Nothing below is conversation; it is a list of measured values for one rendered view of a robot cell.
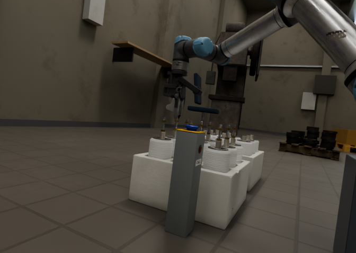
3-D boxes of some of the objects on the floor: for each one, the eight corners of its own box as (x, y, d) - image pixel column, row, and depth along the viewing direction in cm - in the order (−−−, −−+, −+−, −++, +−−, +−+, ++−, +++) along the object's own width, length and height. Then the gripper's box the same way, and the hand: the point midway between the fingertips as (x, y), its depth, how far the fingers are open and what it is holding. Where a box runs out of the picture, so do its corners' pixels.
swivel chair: (223, 141, 394) (231, 78, 391) (207, 142, 347) (216, 70, 344) (192, 135, 427) (199, 77, 424) (174, 136, 380) (181, 70, 377)
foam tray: (260, 178, 163) (264, 151, 162) (249, 191, 128) (253, 157, 127) (205, 166, 180) (208, 142, 180) (183, 174, 146) (186, 145, 145)
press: (210, 131, 617) (222, 30, 611) (257, 138, 564) (271, 28, 558) (188, 132, 500) (203, 7, 494) (245, 141, 448) (263, 1, 441)
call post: (194, 229, 78) (206, 133, 77) (185, 238, 72) (198, 133, 71) (174, 223, 81) (185, 129, 80) (163, 231, 75) (176, 129, 74)
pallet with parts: (340, 154, 406) (343, 130, 405) (339, 161, 312) (344, 129, 311) (289, 146, 450) (292, 125, 449) (275, 150, 356) (279, 122, 355)
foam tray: (245, 199, 115) (250, 161, 115) (224, 230, 80) (231, 176, 79) (172, 180, 132) (176, 147, 131) (127, 199, 96) (133, 154, 96)
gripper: (173, 73, 117) (168, 118, 117) (164, 69, 107) (158, 117, 107) (190, 74, 114) (185, 120, 114) (183, 70, 104) (176, 119, 104)
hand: (178, 116), depth 110 cm, fingers open, 3 cm apart
